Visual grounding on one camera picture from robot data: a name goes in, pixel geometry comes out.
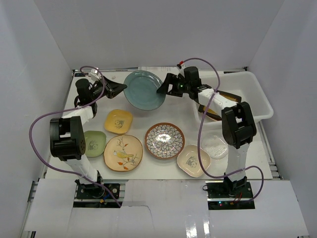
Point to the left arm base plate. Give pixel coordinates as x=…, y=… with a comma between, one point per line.
x=91, y=191

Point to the brown square glazed plate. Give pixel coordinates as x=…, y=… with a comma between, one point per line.
x=230, y=96

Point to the beige bird pattern plate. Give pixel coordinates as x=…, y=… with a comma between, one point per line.
x=123, y=153

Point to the cream square panda dish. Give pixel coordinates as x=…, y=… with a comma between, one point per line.
x=188, y=161

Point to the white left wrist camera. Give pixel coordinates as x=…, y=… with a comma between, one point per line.
x=95, y=75

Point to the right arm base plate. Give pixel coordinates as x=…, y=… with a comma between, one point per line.
x=218, y=190

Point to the floral pattern round plate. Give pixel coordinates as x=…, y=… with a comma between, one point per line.
x=164, y=140

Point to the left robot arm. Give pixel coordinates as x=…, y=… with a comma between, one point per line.
x=67, y=140

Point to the yellow square panda dish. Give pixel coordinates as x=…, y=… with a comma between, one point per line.
x=118, y=121

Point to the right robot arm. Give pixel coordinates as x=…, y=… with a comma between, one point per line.
x=238, y=126

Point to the white plastic bin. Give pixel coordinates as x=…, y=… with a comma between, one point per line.
x=244, y=84

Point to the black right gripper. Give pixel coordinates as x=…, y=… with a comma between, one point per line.
x=169, y=79

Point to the green square panda dish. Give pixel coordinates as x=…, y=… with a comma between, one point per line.
x=95, y=143

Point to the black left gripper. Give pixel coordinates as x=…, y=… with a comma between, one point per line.
x=107, y=87

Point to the blue round ceramic plate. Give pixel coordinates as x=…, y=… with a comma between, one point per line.
x=141, y=91

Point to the clear glass plate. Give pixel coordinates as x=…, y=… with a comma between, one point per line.
x=215, y=146

